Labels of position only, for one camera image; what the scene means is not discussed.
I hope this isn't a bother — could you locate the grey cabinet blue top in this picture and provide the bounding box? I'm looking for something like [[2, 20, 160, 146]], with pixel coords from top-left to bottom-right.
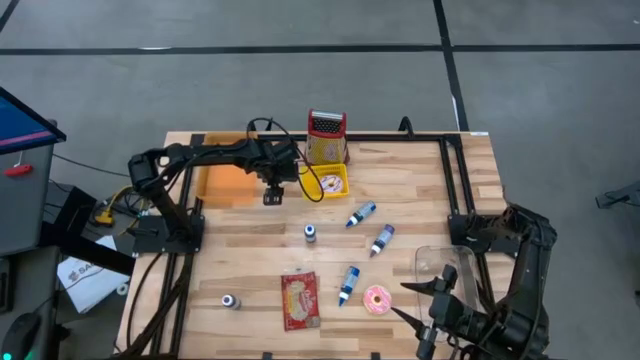
[[0, 87, 67, 257]]

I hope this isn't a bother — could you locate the yellow power cable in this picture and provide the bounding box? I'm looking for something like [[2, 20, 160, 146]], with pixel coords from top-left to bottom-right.
[[93, 185, 151, 227]]

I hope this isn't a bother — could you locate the yellow perforated plastic basket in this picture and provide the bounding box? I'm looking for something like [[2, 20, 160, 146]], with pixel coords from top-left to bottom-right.
[[298, 163, 350, 201]]

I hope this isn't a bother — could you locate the black box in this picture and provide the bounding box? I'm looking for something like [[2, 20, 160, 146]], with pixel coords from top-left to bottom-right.
[[47, 182, 99, 226]]

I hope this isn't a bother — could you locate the black stand beam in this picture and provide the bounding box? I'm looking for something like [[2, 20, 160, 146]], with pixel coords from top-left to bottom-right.
[[39, 219, 136, 276]]

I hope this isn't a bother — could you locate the black aluminium rig frame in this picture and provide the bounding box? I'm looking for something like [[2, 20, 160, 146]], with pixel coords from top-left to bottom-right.
[[149, 132, 544, 360]]

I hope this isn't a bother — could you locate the clear plastic container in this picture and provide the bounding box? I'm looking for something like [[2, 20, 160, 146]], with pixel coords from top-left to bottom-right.
[[413, 244, 485, 346]]

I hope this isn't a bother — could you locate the metal box grater red handle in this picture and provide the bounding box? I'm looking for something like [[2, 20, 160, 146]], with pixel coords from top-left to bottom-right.
[[305, 108, 350, 166]]

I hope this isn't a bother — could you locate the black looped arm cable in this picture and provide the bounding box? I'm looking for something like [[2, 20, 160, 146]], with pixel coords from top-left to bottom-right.
[[246, 117, 326, 204]]

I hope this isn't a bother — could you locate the pink frosted toy donut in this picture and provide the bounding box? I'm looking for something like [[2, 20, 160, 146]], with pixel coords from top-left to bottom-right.
[[362, 284, 393, 316]]

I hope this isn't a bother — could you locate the white printed bag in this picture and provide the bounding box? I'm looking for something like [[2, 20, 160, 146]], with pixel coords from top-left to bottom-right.
[[56, 234, 132, 315]]

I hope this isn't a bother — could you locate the black computer mouse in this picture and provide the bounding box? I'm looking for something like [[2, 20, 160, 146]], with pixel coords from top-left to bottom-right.
[[0, 312, 44, 360]]

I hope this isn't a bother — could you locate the orange translucent plastic bin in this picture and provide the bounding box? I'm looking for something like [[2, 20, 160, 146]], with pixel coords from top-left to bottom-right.
[[195, 132, 260, 209]]

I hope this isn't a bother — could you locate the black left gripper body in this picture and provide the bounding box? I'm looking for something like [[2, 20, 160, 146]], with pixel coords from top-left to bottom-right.
[[252, 140, 301, 187]]

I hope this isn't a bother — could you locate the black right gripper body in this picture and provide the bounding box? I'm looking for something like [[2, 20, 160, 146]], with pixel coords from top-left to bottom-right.
[[417, 264, 481, 359]]

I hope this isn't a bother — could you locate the red popcorn packet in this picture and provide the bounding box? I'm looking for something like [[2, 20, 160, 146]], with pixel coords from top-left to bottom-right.
[[280, 271, 322, 332]]

